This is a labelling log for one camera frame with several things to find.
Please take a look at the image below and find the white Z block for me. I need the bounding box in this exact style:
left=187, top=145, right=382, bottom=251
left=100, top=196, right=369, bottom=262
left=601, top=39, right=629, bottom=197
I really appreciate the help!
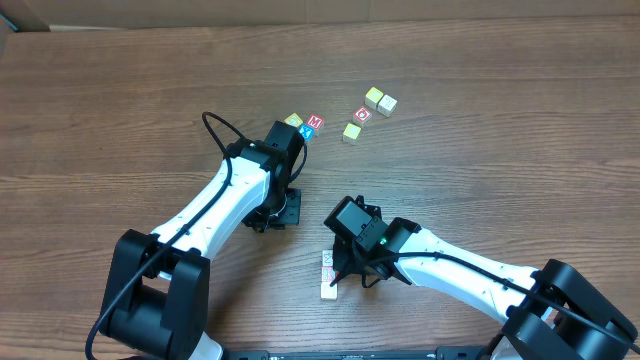
left=322, top=250, right=334, bottom=267

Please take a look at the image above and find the red Y block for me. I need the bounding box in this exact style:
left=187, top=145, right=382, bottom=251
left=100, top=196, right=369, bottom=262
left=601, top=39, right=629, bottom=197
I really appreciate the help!
left=321, top=266, right=336, bottom=283

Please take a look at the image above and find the yellow ladybug block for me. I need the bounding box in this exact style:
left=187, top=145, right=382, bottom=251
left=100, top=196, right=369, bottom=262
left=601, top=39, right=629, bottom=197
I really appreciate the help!
left=320, top=282, right=338, bottom=301

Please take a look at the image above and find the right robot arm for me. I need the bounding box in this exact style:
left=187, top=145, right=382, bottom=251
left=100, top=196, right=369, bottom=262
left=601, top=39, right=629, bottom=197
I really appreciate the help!
left=324, top=196, right=639, bottom=359

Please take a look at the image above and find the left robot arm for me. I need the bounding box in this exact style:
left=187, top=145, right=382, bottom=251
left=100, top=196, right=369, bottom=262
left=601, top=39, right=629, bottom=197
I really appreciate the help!
left=85, top=122, right=306, bottom=359

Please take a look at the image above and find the blue X block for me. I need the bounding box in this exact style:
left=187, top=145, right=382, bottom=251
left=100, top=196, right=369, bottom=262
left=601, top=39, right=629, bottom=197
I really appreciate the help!
left=298, top=124, right=315, bottom=144

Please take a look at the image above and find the yellow block left cluster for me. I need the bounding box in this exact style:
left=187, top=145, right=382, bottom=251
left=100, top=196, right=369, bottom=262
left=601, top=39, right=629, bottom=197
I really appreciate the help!
left=284, top=113, right=304, bottom=128

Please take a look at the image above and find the red M block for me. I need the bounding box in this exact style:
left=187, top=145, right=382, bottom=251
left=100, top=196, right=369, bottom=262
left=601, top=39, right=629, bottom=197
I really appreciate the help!
left=306, top=114, right=325, bottom=136

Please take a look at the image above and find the yellow block centre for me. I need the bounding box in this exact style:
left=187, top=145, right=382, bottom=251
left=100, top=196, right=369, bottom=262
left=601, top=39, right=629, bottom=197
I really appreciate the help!
left=342, top=123, right=362, bottom=145

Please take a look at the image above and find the red O block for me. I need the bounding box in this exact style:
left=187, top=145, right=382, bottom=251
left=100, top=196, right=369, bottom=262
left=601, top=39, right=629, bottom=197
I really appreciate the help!
left=352, top=106, right=373, bottom=128

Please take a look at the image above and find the white block top right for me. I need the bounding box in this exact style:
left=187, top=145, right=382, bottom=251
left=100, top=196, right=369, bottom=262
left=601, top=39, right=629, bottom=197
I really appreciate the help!
left=377, top=94, right=398, bottom=117

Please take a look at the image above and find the yellow block top right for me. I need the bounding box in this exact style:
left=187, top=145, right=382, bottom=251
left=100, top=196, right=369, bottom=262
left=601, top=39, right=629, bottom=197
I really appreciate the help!
left=364, top=87, right=384, bottom=110

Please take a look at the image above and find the cardboard backdrop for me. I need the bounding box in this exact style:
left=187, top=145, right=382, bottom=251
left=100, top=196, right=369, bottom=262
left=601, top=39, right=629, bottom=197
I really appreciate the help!
left=1, top=0, right=639, bottom=31

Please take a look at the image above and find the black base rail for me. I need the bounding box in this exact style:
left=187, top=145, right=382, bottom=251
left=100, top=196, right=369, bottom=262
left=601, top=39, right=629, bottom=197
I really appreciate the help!
left=222, top=345, right=491, bottom=360

